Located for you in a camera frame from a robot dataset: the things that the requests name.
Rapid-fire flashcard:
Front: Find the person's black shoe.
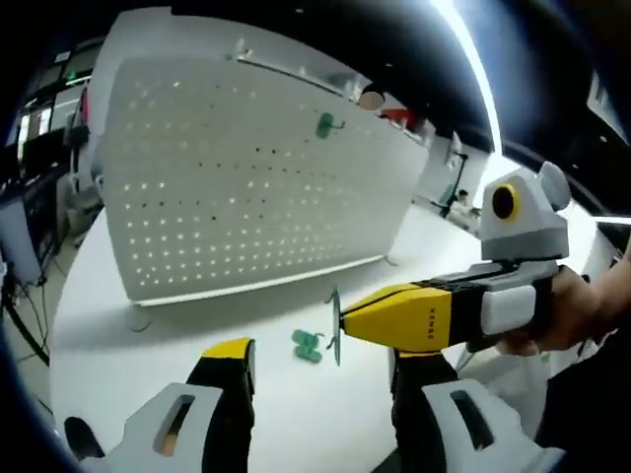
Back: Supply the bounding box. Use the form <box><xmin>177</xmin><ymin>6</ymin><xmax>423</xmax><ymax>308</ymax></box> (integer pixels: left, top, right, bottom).
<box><xmin>63</xmin><ymin>416</ymin><xmax>105</xmax><ymax>464</ymax></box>

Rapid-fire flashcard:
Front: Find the black floor stand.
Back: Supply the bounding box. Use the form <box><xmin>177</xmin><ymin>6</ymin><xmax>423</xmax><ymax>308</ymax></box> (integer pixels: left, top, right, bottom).
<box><xmin>433</xmin><ymin>151</ymin><xmax>469</xmax><ymax>219</ymax></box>

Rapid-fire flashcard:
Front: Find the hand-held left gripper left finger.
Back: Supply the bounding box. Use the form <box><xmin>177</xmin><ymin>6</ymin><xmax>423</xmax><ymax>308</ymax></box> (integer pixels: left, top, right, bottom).
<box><xmin>78</xmin><ymin>337</ymin><xmax>257</xmax><ymax>473</ymax></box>

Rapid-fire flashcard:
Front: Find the white rear partition panel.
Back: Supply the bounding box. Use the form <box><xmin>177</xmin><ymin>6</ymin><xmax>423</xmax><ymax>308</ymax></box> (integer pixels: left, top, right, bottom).
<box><xmin>98</xmin><ymin>10</ymin><xmax>381</xmax><ymax>107</ymax></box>

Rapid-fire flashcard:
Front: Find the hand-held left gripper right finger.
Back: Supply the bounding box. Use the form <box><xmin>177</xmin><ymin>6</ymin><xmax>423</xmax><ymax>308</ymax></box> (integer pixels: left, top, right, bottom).
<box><xmin>390</xmin><ymin>344</ymin><xmax>566</xmax><ymax>473</ymax></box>

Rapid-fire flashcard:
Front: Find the person's dark clothing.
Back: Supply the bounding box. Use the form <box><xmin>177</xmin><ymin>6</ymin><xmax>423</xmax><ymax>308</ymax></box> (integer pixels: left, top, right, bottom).
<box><xmin>534</xmin><ymin>322</ymin><xmax>631</xmax><ymax>473</ymax></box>

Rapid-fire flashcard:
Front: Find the ceiling light strip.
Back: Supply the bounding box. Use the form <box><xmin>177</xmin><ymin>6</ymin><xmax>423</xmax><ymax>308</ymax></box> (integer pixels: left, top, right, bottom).
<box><xmin>427</xmin><ymin>0</ymin><xmax>505</xmax><ymax>155</ymax></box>

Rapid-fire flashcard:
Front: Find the white perforated mounting plate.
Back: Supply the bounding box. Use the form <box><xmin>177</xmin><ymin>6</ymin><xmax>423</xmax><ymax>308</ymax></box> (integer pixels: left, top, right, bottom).
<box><xmin>96</xmin><ymin>54</ymin><xmax>431</xmax><ymax>332</ymax></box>

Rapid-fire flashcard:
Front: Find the black floor cable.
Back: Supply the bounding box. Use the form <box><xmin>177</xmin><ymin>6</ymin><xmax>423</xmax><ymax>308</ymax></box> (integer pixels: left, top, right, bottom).
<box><xmin>0</xmin><ymin>273</ymin><xmax>53</xmax><ymax>367</ymax></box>

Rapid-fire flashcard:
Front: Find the person's right hand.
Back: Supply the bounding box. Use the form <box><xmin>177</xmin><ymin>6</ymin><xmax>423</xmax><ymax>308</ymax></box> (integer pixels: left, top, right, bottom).
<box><xmin>495</xmin><ymin>260</ymin><xmax>621</xmax><ymax>357</ymax></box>

